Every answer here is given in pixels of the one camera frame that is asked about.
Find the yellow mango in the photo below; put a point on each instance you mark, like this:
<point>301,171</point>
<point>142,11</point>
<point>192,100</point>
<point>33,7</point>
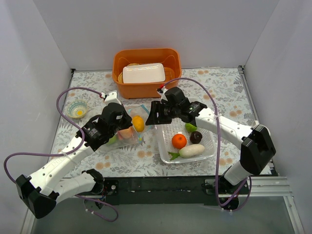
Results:
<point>138,123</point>

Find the clear zip top bag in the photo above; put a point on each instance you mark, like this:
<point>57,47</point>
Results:
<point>134,134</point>

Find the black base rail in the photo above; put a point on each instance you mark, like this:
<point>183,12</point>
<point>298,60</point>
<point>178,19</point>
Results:
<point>159,190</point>

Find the peach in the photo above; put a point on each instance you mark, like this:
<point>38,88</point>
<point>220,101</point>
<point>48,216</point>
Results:
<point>126,133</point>

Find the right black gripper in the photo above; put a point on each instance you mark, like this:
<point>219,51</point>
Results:
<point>158,112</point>

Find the white rectangular dish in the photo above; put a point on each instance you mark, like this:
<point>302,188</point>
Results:
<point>144,73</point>

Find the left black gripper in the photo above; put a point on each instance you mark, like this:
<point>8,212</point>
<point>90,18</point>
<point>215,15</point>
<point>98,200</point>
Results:
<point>126,122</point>

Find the white plastic basket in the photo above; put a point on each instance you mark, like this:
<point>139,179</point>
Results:
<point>165,133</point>

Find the white radish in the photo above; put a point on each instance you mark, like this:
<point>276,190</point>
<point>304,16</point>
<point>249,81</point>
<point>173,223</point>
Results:
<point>188,151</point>

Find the orange tangerine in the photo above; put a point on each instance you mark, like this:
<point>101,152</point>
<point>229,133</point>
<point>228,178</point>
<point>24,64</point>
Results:
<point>179,141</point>

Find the green apple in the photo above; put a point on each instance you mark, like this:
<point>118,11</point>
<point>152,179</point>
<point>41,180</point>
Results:
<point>112,140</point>

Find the patterned small bowl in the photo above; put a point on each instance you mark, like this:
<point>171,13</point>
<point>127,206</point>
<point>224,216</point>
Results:
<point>77,109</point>

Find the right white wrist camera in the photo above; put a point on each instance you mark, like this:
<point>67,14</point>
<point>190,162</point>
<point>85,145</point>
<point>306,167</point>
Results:
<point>161,92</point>

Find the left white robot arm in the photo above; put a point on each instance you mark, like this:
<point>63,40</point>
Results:
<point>45,188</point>

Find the floral table mat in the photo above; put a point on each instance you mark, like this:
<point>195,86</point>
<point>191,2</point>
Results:
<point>220,87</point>

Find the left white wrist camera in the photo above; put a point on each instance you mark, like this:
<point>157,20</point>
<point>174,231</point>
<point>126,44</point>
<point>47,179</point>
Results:
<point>111,97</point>

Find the yellow plate in tub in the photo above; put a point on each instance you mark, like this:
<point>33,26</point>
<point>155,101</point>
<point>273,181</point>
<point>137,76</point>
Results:
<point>120,76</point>

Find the white cup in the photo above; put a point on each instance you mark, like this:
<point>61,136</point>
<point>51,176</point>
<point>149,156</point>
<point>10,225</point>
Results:
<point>255,123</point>

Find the green lime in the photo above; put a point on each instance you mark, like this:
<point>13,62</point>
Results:
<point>190,128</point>

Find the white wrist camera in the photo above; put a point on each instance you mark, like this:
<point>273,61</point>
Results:
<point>111,97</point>
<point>161,92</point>

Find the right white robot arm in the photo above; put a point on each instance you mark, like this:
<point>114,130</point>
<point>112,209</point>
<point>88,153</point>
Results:
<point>255,145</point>

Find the orange plastic tub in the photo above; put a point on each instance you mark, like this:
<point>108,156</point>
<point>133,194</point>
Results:
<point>168,57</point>

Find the dark purple mangosteen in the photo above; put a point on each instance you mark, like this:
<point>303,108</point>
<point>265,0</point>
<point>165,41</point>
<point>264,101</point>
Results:
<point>196,137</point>

